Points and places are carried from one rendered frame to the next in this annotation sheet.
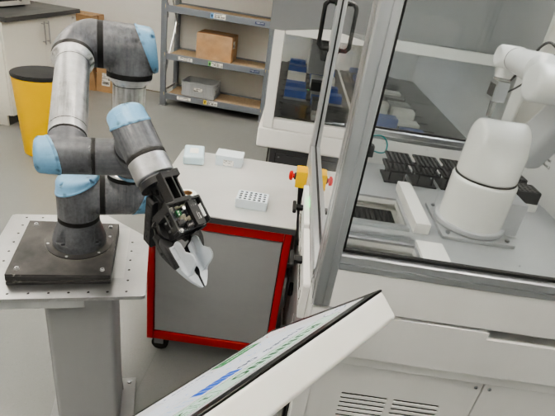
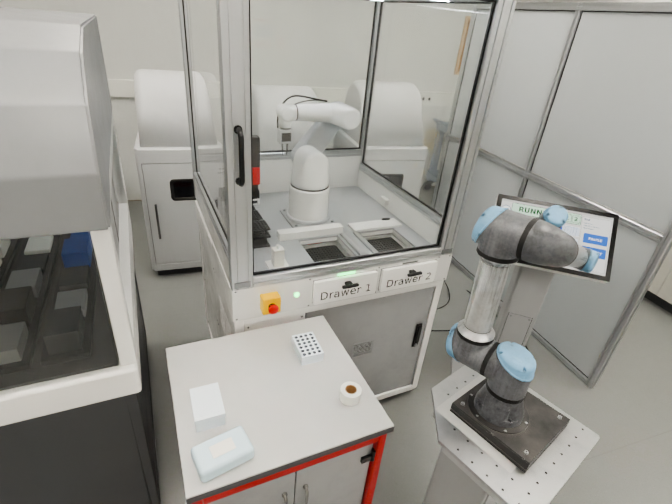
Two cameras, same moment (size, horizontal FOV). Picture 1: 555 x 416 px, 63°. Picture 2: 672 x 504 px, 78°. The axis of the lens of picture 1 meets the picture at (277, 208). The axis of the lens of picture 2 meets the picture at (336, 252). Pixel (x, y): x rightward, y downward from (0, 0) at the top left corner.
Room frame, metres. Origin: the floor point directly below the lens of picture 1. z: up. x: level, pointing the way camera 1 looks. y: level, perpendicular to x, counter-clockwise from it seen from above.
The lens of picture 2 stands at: (2.07, 1.18, 1.85)
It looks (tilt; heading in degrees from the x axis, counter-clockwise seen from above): 29 degrees down; 244
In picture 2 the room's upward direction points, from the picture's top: 6 degrees clockwise
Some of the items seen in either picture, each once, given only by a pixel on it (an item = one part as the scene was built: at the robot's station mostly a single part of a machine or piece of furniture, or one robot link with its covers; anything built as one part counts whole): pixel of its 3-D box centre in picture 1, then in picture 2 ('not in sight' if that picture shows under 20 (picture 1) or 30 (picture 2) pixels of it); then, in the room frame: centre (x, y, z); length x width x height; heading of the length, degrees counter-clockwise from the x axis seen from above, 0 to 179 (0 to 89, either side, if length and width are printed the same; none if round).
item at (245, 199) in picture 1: (252, 200); (307, 347); (1.62, 0.10, 0.78); 0.12 x 0.08 x 0.04; 89
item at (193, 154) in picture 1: (194, 154); (222, 452); (1.98, 0.43, 0.78); 0.15 x 0.10 x 0.04; 11
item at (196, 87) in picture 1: (201, 87); not in sight; (5.36, 1.11, 0.22); 0.40 x 0.30 x 0.17; 86
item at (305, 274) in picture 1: (303, 269); (408, 275); (1.07, -0.10, 0.87); 0.29 x 0.02 x 0.11; 1
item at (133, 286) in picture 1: (73, 266); (496, 433); (1.13, 0.60, 0.70); 0.45 x 0.44 x 0.12; 106
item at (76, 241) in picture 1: (79, 227); (501, 398); (1.14, 0.58, 0.85); 0.15 x 0.15 x 0.10
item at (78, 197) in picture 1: (80, 193); (510, 368); (1.14, 0.57, 0.96); 0.13 x 0.12 x 0.14; 112
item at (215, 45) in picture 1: (217, 46); not in sight; (5.36, 0.96, 0.72); 0.41 x 0.32 x 0.28; 86
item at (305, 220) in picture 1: (304, 216); (345, 287); (1.38, -0.10, 0.87); 0.29 x 0.02 x 0.11; 1
